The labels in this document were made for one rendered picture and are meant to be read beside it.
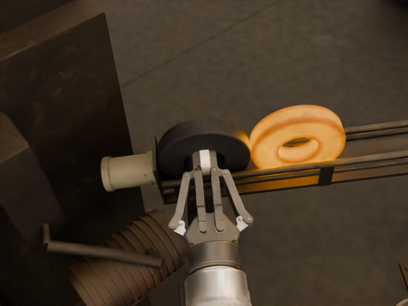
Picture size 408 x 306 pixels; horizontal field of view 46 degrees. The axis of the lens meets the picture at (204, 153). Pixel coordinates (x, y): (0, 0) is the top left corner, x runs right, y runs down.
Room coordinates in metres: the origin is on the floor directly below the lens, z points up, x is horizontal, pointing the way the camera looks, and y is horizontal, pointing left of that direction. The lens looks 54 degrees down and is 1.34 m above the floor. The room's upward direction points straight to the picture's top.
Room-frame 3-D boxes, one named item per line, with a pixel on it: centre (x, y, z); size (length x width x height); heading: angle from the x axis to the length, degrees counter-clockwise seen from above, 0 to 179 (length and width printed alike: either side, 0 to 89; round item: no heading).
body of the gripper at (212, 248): (0.31, -0.01, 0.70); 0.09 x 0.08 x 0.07; 5
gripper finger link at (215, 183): (0.38, -0.02, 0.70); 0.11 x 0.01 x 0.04; 3
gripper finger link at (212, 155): (0.44, -0.02, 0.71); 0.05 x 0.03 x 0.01; 5
